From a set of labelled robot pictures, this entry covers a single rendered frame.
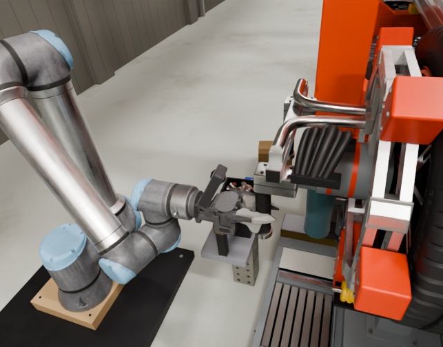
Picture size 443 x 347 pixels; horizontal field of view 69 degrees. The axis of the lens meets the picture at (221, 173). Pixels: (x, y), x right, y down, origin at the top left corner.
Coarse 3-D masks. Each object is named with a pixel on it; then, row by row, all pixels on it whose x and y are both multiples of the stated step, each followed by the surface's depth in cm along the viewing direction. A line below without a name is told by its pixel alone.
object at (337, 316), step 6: (336, 306) 125; (336, 312) 124; (342, 312) 123; (336, 318) 122; (342, 318) 122; (336, 324) 120; (336, 330) 118; (336, 336) 117; (330, 342) 119; (336, 342) 115
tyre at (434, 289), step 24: (432, 48) 62; (432, 72) 60; (432, 168) 52; (432, 192) 49; (432, 216) 48; (432, 240) 48; (408, 264) 57; (432, 264) 49; (432, 288) 51; (408, 312) 57; (432, 312) 54
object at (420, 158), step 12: (396, 144) 96; (432, 144) 54; (396, 156) 96; (420, 156) 67; (432, 156) 53; (396, 168) 98; (420, 168) 66; (396, 180) 98; (420, 180) 69; (420, 192) 64; (420, 204) 71; (420, 216) 55; (408, 240) 68; (408, 252) 59
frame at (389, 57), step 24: (384, 48) 69; (408, 48) 68; (384, 72) 60; (408, 72) 60; (384, 96) 55; (384, 144) 54; (408, 144) 53; (384, 168) 53; (408, 168) 52; (408, 192) 52; (360, 216) 99; (384, 216) 53; (408, 216) 52; (360, 240) 59; (384, 240) 59
